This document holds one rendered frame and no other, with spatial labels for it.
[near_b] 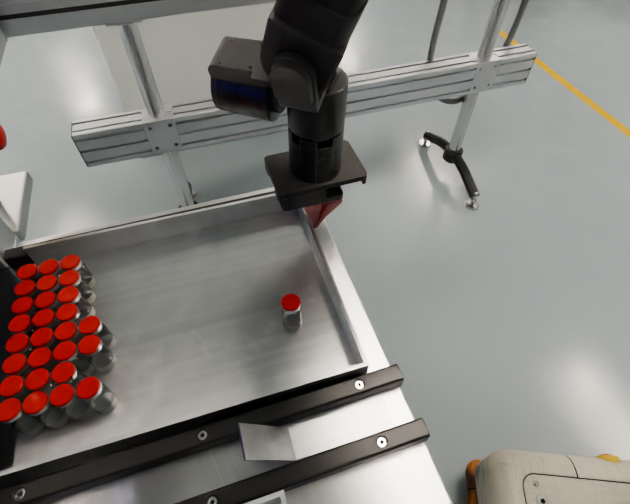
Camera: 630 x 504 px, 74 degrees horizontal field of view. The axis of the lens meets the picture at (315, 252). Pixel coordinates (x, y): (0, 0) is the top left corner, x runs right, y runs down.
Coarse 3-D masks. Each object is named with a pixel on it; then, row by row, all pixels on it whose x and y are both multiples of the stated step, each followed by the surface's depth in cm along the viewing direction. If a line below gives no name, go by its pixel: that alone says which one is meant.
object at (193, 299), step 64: (64, 256) 53; (128, 256) 54; (192, 256) 54; (256, 256) 54; (320, 256) 50; (128, 320) 48; (192, 320) 48; (256, 320) 48; (320, 320) 48; (128, 384) 43; (192, 384) 43; (256, 384) 43; (320, 384) 41; (64, 448) 40; (128, 448) 39
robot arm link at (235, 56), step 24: (240, 48) 38; (216, 72) 39; (240, 72) 37; (264, 72) 37; (288, 72) 31; (312, 72) 31; (216, 96) 40; (240, 96) 39; (264, 96) 39; (288, 96) 33; (312, 96) 33
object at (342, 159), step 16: (288, 128) 42; (304, 144) 41; (320, 144) 42; (336, 144) 42; (272, 160) 47; (288, 160) 47; (304, 160) 43; (320, 160) 43; (336, 160) 44; (352, 160) 47; (272, 176) 46; (288, 176) 46; (304, 176) 45; (320, 176) 44; (336, 176) 46; (352, 176) 46; (288, 192) 44; (304, 192) 45
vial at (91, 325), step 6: (84, 318) 43; (90, 318) 43; (96, 318) 43; (84, 324) 43; (90, 324) 43; (96, 324) 42; (102, 324) 44; (84, 330) 42; (90, 330) 42; (96, 330) 42; (102, 330) 43; (108, 330) 44; (84, 336) 43; (102, 336) 43; (108, 336) 44; (114, 336) 46; (108, 342) 45; (114, 342) 46
